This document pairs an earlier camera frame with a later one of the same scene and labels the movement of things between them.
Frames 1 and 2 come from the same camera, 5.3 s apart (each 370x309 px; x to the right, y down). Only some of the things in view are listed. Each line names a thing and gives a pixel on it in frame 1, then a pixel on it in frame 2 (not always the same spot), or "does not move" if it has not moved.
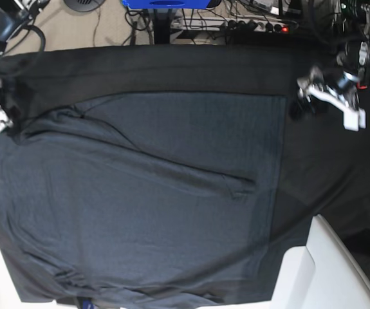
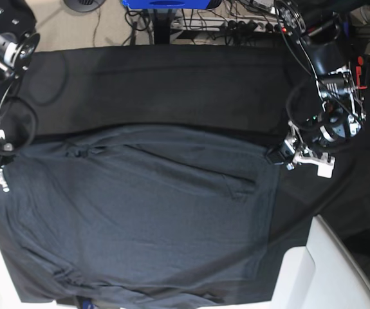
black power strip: (233, 24) does not move
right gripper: (339, 85) to (314, 146)
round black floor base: (84, 6) does not move
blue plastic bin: (166, 4) does not move
